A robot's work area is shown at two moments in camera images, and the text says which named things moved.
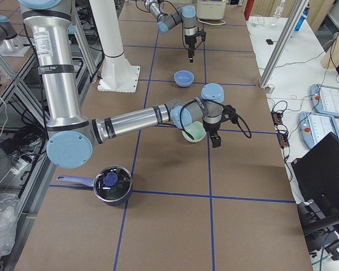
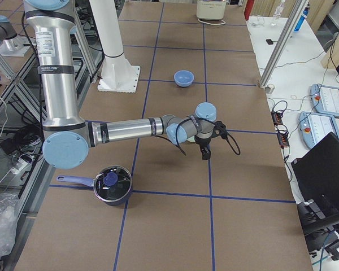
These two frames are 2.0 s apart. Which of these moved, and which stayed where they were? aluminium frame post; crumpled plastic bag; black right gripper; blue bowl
Moved: black right gripper
Stayed: crumpled plastic bag; aluminium frame post; blue bowl
